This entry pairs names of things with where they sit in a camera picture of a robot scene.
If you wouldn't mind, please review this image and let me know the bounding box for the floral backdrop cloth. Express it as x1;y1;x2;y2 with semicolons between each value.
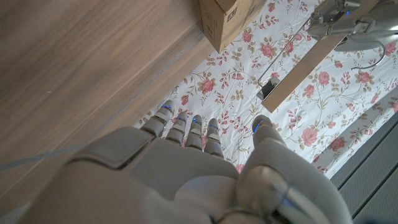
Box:
133;0;398;181

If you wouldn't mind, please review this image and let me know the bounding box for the brown cardboard box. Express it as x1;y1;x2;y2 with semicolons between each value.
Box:
198;0;267;54

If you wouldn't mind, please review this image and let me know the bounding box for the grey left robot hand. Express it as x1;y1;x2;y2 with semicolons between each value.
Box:
307;0;398;52

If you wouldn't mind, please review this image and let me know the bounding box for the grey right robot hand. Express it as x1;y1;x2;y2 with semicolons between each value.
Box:
18;99;354;224

